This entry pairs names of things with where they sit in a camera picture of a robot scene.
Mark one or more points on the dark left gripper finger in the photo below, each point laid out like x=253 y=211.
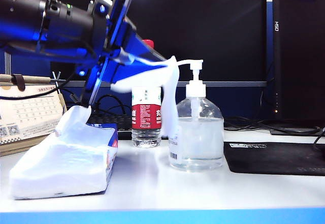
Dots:
x=137 y=43
x=122 y=70

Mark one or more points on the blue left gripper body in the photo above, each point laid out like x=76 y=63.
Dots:
x=119 y=10

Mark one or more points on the white tissue sheet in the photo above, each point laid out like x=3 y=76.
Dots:
x=168 y=99

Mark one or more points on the clear alcohol pump bottle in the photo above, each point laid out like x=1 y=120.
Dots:
x=200 y=142

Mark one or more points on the blue white soft tissue pack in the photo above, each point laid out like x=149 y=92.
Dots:
x=61 y=168

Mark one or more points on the red-capped plastic water bottle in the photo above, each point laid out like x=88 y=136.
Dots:
x=146 y=117

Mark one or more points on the black keyboard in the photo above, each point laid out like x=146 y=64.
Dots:
x=109 y=122

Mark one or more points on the large black AOC monitor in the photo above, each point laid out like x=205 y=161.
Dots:
x=208 y=18

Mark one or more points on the black HSD monitor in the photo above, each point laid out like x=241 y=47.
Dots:
x=299 y=56

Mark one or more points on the paper desk calendar wooden roll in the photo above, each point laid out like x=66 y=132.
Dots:
x=28 y=112

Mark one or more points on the black mouse pad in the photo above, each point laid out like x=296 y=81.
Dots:
x=274 y=158

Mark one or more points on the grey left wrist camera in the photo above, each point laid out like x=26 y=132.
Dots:
x=104 y=0

